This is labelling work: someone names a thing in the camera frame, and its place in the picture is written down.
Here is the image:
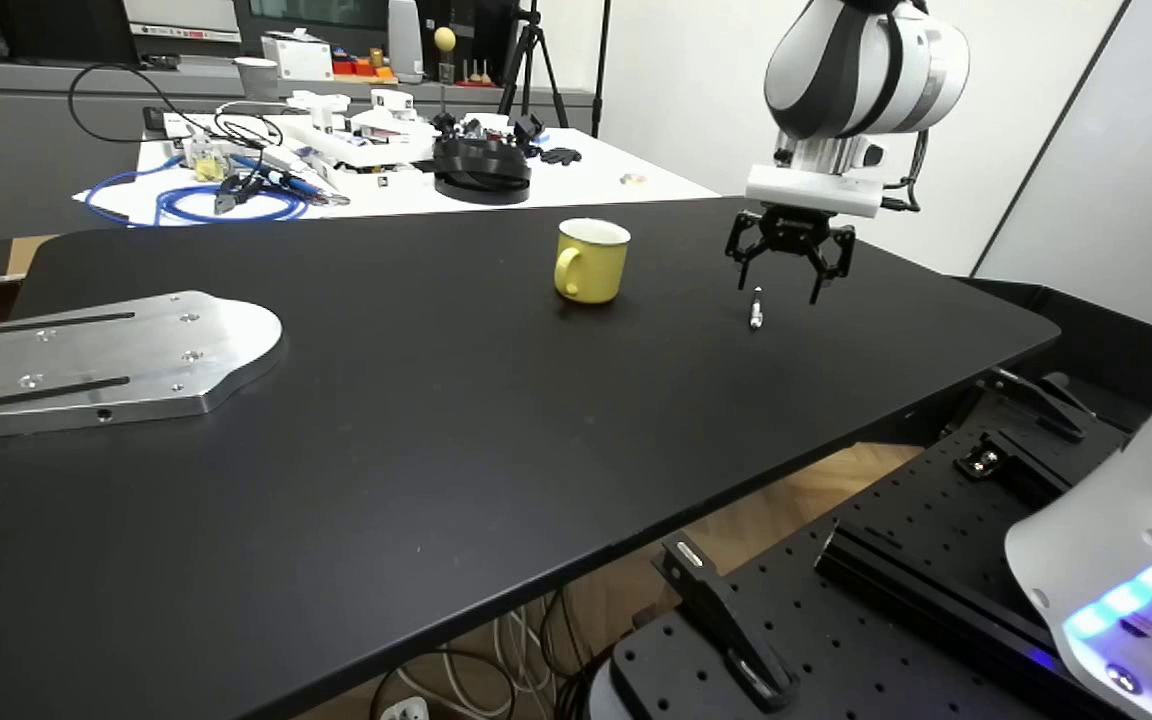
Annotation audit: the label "black angled bracket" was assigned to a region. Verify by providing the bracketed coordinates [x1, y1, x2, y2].
[951, 363, 1087, 488]

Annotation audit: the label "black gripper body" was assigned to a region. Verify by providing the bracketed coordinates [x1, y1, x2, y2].
[742, 201, 850, 264]

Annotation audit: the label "black rail block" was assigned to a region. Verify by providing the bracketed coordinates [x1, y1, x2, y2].
[812, 515, 1066, 673]

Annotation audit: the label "black perforated breadboard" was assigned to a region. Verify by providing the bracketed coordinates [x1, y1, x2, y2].
[584, 363, 1138, 720]

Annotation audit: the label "black rounded headset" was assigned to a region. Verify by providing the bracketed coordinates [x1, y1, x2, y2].
[429, 119, 536, 208]

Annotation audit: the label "yellow mug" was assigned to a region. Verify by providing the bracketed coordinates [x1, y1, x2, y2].
[550, 215, 637, 311]

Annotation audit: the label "black camera tripod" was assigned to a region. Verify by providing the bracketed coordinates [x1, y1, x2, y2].
[495, 0, 578, 133]

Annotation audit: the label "black clamp bracket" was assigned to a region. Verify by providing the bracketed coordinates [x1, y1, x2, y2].
[659, 533, 804, 714]

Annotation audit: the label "small white box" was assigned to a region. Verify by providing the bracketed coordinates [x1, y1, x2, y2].
[259, 27, 336, 84]

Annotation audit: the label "dark computer monitor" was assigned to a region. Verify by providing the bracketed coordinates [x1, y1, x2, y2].
[0, 0, 146, 70]

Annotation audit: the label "black hand tool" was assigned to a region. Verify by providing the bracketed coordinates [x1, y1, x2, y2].
[214, 168, 268, 219]

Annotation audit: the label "silver metal mounting plate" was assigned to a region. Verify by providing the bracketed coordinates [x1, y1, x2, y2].
[0, 288, 290, 443]

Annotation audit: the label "blue coiled cable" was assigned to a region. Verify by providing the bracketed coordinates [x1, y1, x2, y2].
[73, 154, 315, 233]

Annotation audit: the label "white device pile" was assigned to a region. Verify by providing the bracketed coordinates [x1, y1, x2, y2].
[160, 90, 442, 178]

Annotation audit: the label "loose cables under table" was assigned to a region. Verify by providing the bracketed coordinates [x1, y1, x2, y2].
[365, 595, 584, 720]

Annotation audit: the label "black looped cable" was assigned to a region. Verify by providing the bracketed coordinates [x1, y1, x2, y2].
[63, 56, 195, 143]

